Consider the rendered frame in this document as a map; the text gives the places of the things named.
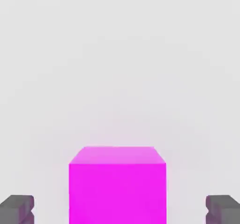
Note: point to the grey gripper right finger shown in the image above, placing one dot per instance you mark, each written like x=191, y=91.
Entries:
x=225, y=210

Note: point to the small magenta cube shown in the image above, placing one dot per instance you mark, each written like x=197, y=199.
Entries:
x=117, y=190

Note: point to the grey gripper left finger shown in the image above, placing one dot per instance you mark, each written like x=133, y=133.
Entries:
x=13, y=210

